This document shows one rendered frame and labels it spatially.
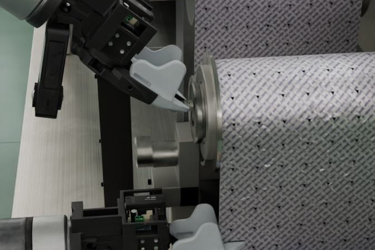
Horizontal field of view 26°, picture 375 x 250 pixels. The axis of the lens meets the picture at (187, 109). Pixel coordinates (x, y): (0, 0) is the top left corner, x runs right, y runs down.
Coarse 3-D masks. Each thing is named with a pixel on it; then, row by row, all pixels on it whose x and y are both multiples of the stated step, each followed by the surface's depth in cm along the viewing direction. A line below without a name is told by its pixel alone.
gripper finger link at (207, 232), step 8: (208, 224) 97; (216, 224) 97; (200, 232) 97; (208, 232) 97; (216, 232) 97; (184, 240) 97; (192, 240) 97; (200, 240) 97; (208, 240) 98; (216, 240) 98; (176, 248) 97; (184, 248) 98; (192, 248) 98; (200, 248) 98; (208, 248) 98; (216, 248) 98; (224, 248) 99; (232, 248) 99; (240, 248) 100
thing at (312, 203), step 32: (224, 192) 97; (256, 192) 97; (288, 192) 98; (320, 192) 99; (352, 192) 99; (224, 224) 99; (256, 224) 100; (288, 224) 100; (320, 224) 101; (352, 224) 102
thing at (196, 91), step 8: (192, 88) 97; (200, 88) 96; (192, 96) 98; (200, 96) 95; (200, 104) 95; (192, 112) 99; (200, 112) 95; (192, 120) 100; (200, 120) 95; (192, 128) 100; (200, 128) 95; (192, 136) 100; (200, 136) 96
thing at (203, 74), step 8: (200, 72) 97; (208, 72) 95; (200, 80) 99; (208, 80) 94; (208, 88) 94; (208, 96) 93; (208, 104) 93; (208, 112) 93; (208, 120) 93; (208, 128) 93; (208, 136) 94; (200, 144) 101; (208, 144) 94; (208, 152) 95
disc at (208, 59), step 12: (204, 60) 100; (216, 72) 93; (216, 84) 92; (216, 96) 92; (216, 108) 92; (216, 120) 93; (216, 132) 93; (216, 144) 94; (216, 156) 94; (216, 168) 96
